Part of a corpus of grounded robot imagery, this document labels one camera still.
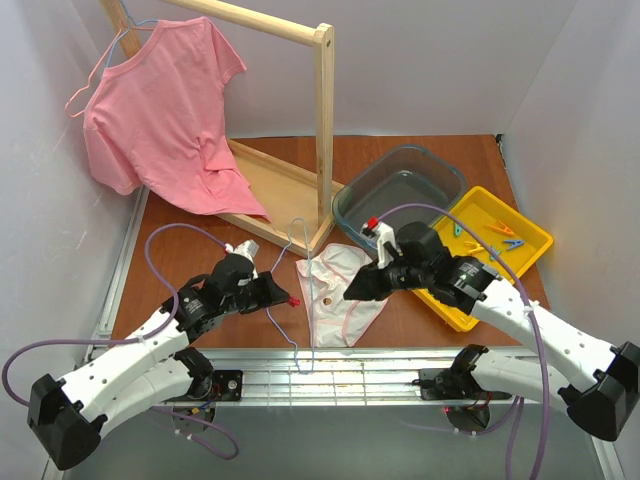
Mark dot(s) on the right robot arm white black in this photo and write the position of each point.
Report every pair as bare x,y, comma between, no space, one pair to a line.
594,382

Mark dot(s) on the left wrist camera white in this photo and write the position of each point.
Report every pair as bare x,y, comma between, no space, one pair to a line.
248,249

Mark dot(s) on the pink t-shirt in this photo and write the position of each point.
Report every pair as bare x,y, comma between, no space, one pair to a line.
157,120

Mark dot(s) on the yellow plastic tray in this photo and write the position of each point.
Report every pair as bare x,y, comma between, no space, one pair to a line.
479,207

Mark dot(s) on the yellow clothespin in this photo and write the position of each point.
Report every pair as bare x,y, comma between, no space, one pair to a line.
473,247

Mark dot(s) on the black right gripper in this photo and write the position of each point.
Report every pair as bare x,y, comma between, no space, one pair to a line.
385,276

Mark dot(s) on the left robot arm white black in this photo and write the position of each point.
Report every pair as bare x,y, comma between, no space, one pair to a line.
71,415

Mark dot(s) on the blue clothespin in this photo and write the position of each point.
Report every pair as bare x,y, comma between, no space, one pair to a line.
512,244

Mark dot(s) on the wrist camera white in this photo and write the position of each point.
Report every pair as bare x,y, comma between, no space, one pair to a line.
383,236
248,249

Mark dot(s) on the aluminium mounting rail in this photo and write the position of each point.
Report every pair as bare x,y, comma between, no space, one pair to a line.
331,377

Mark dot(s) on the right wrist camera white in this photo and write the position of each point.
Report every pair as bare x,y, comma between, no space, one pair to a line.
383,236

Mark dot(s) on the green clothespin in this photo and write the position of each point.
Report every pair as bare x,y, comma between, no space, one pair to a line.
494,253

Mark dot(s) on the wooden clothes rack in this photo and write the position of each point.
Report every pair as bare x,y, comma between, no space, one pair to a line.
299,202

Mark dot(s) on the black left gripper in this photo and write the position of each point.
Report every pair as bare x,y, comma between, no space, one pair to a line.
261,292

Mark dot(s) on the orange clothespin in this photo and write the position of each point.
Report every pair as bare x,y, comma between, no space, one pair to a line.
500,228

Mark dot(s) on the white pink-trimmed underwear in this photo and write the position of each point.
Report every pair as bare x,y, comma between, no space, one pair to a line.
334,321

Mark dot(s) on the teal transparent plastic tub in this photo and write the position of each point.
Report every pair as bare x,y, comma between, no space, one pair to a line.
405,175

